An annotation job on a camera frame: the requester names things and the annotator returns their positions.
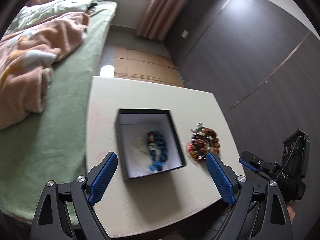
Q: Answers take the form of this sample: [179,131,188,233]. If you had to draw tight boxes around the pink right curtain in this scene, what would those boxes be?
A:
[136,0,188,41]

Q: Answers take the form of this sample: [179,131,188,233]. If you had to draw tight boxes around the black jewelry box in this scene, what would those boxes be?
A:
[114,108,187,181]

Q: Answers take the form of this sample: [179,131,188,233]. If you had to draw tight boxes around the green floral quilt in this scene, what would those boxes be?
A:
[4,0,98,35]

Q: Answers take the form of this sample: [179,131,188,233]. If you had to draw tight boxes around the pink fleece blanket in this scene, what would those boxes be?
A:
[1,12,90,129]

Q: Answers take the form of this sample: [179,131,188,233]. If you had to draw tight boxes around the white wall socket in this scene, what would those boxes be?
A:
[181,30,188,38]

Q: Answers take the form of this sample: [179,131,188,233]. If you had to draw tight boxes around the blue bead bracelet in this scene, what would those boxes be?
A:
[145,130,169,172]

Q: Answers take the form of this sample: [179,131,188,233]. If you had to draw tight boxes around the white side table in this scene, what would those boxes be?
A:
[86,76,244,238]

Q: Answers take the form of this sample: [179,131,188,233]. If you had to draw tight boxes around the person's right hand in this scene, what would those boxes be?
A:
[286,205,296,223]

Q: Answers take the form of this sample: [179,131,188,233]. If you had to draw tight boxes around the silver chain bracelet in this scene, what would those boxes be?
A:
[190,122,205,133]

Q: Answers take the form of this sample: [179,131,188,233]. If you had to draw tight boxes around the flattened cardboard sheets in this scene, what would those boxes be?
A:
[114,47,184,87]

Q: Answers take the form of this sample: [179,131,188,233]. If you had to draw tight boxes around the brown wooden bead bracelet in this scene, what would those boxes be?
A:
[186,127,221,161]

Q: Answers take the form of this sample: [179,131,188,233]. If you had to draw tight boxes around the green bed mattress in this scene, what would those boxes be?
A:
[1,2,117,220]

